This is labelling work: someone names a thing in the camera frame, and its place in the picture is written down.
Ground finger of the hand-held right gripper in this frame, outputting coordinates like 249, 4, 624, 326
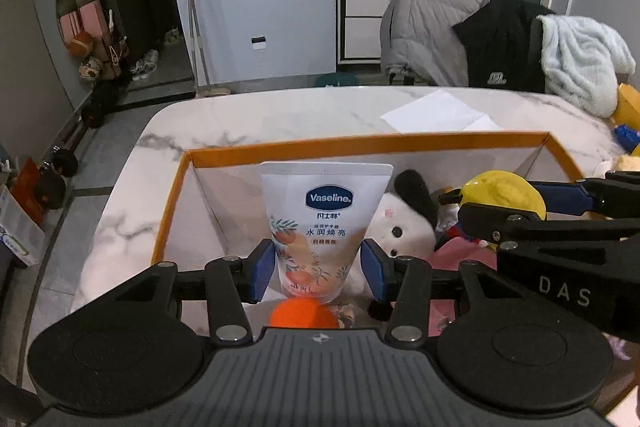
439, 172, 640, 218
457, 202, 640, 254

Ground black jacket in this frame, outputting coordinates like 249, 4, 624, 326
451, 0, 556, 94

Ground green plastic basin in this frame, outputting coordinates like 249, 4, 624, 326
315, 73, 360, 88

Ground pink white knitted item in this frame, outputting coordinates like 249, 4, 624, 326
427, 237, 501, 337

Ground orange cardboard box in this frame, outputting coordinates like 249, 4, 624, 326
151, 132, 598, 308

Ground dark cabinet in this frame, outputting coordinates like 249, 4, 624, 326
95, 0, 176, 72

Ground blue bottle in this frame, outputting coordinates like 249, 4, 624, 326
614, 124, 640, 148

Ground black dumbbell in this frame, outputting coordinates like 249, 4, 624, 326
32, 147, 80, 210
80, 82, 121, 130

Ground red box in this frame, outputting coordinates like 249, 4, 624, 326
11, 157, 47, 225

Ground white carton box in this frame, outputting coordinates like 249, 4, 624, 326
0, 184, 46, 268

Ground orange basketball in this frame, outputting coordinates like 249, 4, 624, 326
67, 31, 95, 58

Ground white hand cream tube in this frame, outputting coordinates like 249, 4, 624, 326
260, 161, 395, 330

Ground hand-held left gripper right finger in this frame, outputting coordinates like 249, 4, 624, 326
360, 239, 521, 344

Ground yellow bowl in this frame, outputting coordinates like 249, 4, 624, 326
612, 83, 640, 128

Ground pink sports bag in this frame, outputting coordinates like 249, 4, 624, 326
55, 0, 108, 52

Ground broom and dustpan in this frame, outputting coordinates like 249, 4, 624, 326
185, 0, 232, 100

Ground yellow plush toy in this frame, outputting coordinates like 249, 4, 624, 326
459, 170, 547, 253

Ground white paper sheet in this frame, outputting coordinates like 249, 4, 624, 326
380, 88, 502, 135

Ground light blue fleece robe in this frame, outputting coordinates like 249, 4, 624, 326
540, 14, 637, 118

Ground white dog plush black ears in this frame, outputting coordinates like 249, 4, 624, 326
345, 169, 441, 293

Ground patterned ball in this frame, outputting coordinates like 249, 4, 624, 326
79, 54, 105, 80

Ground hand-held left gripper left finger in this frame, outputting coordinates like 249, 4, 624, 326
107, 239, 276, 344

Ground grey puffer jacket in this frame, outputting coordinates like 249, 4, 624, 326
380, 0, 493, 80

